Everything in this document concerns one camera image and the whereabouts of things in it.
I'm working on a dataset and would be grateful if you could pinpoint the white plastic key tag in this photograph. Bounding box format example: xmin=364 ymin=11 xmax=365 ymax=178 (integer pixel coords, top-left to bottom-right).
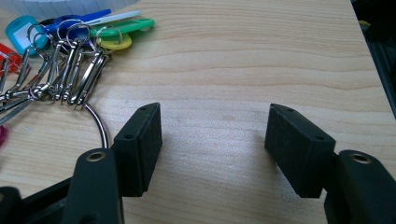
xmin=88 ymin=9 xmax=144 ymax=26

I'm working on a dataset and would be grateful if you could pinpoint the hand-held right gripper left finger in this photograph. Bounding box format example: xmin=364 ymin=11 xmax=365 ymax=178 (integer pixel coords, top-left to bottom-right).
xmin=61 ymin=102 xmax=163 ymax=224

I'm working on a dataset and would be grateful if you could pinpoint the white ribbed container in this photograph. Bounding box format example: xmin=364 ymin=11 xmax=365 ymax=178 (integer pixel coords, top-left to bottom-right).
xmin=11 ymin=0 xmax=140 ymax=21

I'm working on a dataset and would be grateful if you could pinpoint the large metal key ring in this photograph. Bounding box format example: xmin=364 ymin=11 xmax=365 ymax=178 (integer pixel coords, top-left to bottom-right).
xmin=82 ymin=102 xmax=110 ymax=149

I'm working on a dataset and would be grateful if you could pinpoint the yellow plastic key tag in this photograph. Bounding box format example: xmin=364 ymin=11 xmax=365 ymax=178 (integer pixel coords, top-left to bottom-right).
xmin=95 ymin=32 xmax=134 ymax=51

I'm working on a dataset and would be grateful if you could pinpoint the green plastic key tag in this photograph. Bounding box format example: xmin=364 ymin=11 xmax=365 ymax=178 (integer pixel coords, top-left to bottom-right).
xmin=91 ymin=18 xmax=156 ymax=41

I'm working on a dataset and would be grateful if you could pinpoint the blue plastic key tag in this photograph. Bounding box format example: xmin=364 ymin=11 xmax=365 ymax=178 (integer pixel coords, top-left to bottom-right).
xmin=43 ymin=8 xmax=112 ymax=42

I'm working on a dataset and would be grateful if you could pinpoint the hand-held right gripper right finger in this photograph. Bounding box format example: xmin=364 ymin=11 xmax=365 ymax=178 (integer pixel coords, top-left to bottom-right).
xmin=263 ymin=103 xmax=396 ymax=224

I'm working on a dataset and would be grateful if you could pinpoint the bunch of metal snap clips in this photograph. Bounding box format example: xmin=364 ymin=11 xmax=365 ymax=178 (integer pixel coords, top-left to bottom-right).
xmin=0 ymin=38 xmax=112 ymax=127

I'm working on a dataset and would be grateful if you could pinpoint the dark equipment beside table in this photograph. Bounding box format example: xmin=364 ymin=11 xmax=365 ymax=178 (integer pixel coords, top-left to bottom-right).
xmin=349 ymin=0 xmax=396 ymax=119

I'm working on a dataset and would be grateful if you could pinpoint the teal plastic key tag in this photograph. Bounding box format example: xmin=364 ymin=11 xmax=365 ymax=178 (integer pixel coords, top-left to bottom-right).
xmin=5 ymin=15 xmax=49 ymax=58

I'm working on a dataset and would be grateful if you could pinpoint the red plastic key tag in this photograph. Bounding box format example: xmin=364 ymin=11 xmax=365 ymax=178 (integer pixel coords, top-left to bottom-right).
xmin=0 ymin=42 xmax=23 ymax=77

